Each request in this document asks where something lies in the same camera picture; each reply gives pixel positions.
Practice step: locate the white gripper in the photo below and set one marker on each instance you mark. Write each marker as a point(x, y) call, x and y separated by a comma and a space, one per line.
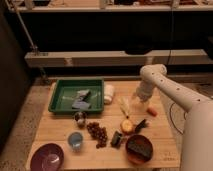
point(145, 90)

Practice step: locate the dark blackboard eraser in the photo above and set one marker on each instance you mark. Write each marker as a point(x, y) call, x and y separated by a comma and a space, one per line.
point(141, 147)

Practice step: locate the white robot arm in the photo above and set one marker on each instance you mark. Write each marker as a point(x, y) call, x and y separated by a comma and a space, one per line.
point(197, 142)

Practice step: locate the green plastic tray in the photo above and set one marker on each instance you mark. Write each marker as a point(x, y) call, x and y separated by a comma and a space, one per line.
point(66, 92)

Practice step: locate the orange carrot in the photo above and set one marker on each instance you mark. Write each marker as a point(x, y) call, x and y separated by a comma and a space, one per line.
point(152, 111)

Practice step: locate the dark eggplant toy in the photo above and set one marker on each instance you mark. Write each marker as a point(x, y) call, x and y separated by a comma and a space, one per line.
point(142, 124)

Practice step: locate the white rolled towel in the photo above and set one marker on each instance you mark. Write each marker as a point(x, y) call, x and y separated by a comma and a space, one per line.
point(108, 93)

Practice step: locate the small dark green block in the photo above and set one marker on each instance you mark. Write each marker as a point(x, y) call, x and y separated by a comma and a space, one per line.
point(116, 139)

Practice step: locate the bunch of dark grapes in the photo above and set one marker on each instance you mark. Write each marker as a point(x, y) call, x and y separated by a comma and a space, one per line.
point(98, 133)

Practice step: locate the grey cloth pieces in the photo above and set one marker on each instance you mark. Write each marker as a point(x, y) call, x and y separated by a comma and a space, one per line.
point(79, 101)

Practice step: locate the orange brown bowl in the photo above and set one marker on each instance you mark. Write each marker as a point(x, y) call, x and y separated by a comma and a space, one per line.
point(133, 158)

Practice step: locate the grey shelf beam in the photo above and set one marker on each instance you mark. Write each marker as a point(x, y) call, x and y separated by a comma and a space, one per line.
point(116, 58)

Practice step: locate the light blue cup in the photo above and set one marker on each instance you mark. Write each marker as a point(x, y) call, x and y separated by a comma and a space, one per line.
point(75, 140)

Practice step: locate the metal diagonal pole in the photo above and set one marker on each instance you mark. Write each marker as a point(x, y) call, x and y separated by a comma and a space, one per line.
point(33, 46)

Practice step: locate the purple bowl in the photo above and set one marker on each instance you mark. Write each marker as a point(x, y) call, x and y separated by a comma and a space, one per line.
point(48, 157)

